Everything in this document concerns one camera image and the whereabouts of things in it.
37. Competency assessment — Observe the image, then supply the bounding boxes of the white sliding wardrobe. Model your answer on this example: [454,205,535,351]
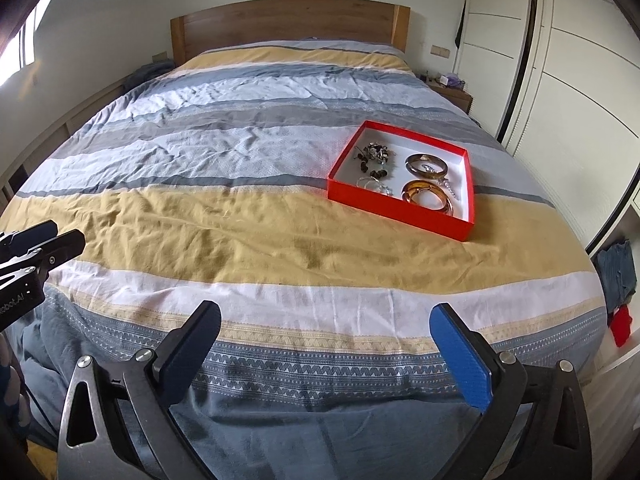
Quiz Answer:
[452,0,640,256]

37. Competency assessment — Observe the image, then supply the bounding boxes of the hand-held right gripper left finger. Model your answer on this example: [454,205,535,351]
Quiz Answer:
[57,300,222,480]

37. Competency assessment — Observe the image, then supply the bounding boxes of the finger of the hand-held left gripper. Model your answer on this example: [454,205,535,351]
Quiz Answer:
[0,229,87,286]
[0,220,59,263]

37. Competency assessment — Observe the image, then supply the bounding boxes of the wooden headboard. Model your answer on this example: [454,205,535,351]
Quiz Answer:
[170,0,411,67]

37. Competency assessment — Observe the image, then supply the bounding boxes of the dark bead necklace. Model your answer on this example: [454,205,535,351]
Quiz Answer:
[352,142,396,178]

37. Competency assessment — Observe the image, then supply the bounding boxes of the window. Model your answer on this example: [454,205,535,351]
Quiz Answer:
[0,0,66,86]

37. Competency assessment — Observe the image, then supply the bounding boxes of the folded blue jeans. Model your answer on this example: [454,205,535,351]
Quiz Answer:
[592,241,640,313]

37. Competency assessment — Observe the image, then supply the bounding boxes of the brown bangle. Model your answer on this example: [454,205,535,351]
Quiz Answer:
[404,153,449,179]

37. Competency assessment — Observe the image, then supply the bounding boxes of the red jewelry box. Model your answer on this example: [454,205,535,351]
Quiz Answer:
[327,120,475,242]

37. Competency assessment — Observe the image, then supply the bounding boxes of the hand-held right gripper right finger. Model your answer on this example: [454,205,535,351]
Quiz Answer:
[430,302,593,480]

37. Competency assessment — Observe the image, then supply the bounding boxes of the red cloth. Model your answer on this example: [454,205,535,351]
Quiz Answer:
[607,306,635,348]

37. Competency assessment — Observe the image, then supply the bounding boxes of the striped duvet bed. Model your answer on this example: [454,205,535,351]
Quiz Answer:
[0,40,608,480]

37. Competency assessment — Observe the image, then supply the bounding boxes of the wooden nightstand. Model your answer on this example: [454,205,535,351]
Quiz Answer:
[427,80,474,115]

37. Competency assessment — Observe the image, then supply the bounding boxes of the blue-grey crumpled cloth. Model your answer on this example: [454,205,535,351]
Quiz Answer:
[125,61,175,92]

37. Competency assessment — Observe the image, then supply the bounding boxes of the orange bangle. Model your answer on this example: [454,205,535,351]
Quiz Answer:
[401,179,455,218]

